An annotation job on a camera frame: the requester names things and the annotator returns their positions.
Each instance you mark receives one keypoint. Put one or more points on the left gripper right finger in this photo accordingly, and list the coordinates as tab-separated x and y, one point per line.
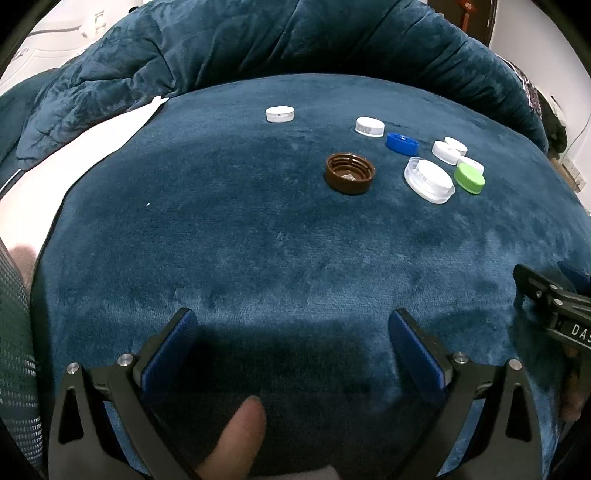
506	442

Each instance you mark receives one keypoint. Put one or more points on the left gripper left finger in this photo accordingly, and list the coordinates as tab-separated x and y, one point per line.
82	443

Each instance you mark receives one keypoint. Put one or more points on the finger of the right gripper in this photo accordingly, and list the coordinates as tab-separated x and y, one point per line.
547	296

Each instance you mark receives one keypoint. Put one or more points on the green bottle cap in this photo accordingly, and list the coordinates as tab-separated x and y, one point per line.
469	178

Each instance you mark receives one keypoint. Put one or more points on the large white oval lid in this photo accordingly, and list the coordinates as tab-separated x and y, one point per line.
429	181

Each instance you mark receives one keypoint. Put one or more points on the blue bottle cap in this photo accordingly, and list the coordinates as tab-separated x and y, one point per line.
402	144

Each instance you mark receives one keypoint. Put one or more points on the brown bottle cap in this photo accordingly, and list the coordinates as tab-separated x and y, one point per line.
349	173

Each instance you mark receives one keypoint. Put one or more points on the white cap with label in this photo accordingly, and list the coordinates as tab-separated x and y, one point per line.
369	126

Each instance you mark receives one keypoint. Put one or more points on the person's right hand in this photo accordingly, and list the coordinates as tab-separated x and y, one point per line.
574	394

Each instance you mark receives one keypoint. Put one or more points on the person's left hand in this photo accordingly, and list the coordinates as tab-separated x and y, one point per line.
236	450

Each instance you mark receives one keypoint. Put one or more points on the grey mesh chair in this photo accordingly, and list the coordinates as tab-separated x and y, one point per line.
19	397

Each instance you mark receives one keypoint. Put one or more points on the pink bed sheet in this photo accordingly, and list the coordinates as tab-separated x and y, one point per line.
30	206

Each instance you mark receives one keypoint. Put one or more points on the dark blue plush blanket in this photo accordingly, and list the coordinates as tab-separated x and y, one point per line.
211	207

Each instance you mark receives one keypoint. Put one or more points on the dark wooden door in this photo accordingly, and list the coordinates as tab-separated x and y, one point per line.
475	17

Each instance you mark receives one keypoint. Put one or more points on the rumpled blue quilt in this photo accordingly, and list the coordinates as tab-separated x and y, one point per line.
169	48

